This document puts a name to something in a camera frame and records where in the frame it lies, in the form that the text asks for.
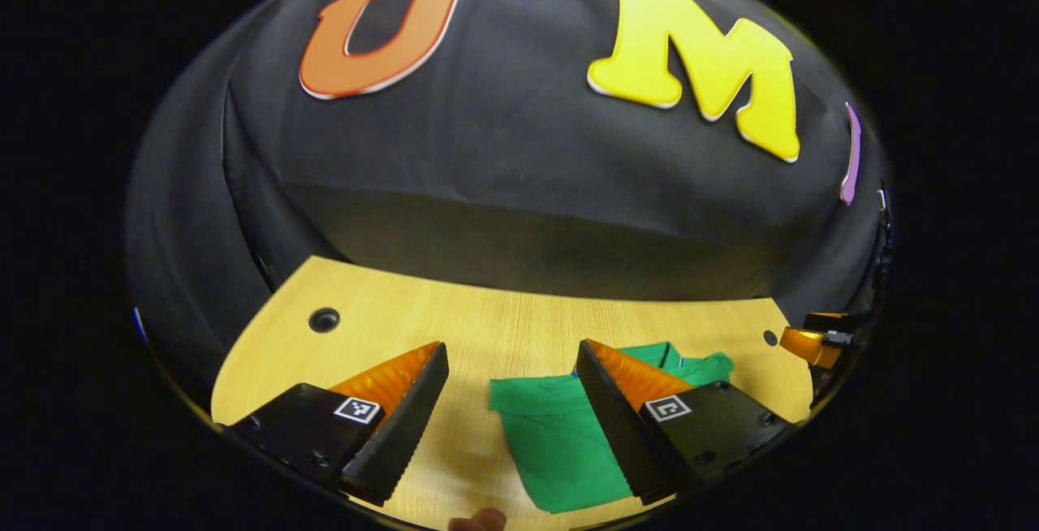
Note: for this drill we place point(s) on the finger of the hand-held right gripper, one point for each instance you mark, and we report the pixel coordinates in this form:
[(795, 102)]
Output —
[(832, 321), (808, 346)]

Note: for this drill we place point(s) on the black backdrop cloth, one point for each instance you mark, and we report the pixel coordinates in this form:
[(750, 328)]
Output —
[(503, 149)]

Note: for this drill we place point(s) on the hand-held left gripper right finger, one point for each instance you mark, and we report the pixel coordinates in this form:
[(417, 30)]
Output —
[(625, 442)]

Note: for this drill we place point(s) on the green T-shirt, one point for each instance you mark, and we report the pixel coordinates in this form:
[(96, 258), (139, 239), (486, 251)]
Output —
[(552, 433)]

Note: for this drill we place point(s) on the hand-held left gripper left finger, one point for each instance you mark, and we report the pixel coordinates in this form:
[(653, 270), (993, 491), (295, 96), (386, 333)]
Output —
[(402, 442)]

